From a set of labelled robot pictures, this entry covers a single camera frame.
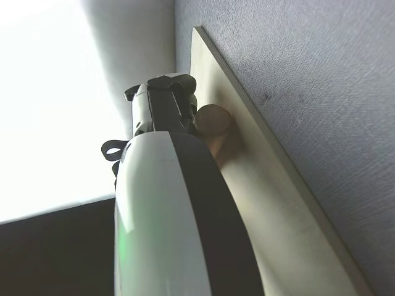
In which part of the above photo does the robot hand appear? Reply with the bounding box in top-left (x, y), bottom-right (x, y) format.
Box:
top-left (101, 72), bottom-right (265, 296)

